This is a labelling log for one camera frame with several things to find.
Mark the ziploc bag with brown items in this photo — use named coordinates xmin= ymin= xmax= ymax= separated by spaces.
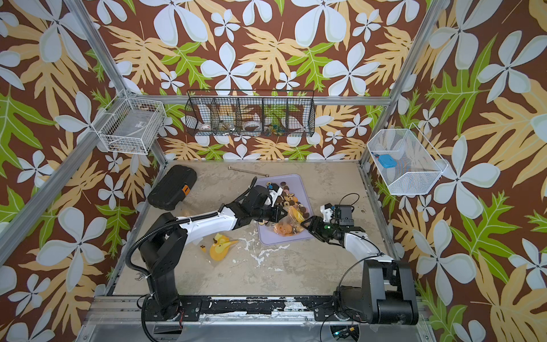
xmin=199 ymin=233 xmax=239 ymax=262

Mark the lavender plastic tray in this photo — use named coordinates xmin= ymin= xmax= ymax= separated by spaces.
xmin=251 ymin=172 xmax=320 ymax=247

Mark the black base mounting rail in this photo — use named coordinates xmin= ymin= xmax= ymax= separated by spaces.
xmin=137 ymin=294 xmax=361 ymax=323

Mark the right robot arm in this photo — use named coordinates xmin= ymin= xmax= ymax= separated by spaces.
xmin=301 ymin=204 xmax=419 ymax=326

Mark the metal rod tool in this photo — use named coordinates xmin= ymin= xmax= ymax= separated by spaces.
xmin=227 ymin=166 xmax=270 ymax=178

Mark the white wire basket left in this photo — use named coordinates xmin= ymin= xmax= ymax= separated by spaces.
xmin=93 ymin=91 xmax=166 ymax=155

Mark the black wire basket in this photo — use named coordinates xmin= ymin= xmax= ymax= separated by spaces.
xmin=183 ymin=89 xmax=316 ymax=137

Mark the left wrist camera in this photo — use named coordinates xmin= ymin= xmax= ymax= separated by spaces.
xmin=265 ymin=188 xmax=283 ymax=207

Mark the ziploc bag with yellow toy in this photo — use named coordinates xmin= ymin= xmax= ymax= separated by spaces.
xmin=273 ymin=206 xmax=306 ymax=237

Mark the pile of poured cookies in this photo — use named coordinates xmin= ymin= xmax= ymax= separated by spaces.
xmin=266 ymin=182 xmax=311 ymax=219

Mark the white mesh basket right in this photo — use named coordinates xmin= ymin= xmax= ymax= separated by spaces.
xmin=367 ymin=128 xmax=448 ymax=197

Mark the black hard case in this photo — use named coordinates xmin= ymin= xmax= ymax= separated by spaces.
xmin=148 ymin=165 xmax=197 ymax=211

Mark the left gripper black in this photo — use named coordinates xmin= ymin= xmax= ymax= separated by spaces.
xmin=251 ymin=202 xmax=289 ymax=222

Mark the blue object in basket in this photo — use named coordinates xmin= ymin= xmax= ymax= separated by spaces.
xmin=376 ymin=155 xmax=397 ymax=168

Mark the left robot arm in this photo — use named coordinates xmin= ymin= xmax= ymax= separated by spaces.
xmin=125 ymin=184 xmax=288 ymax=320

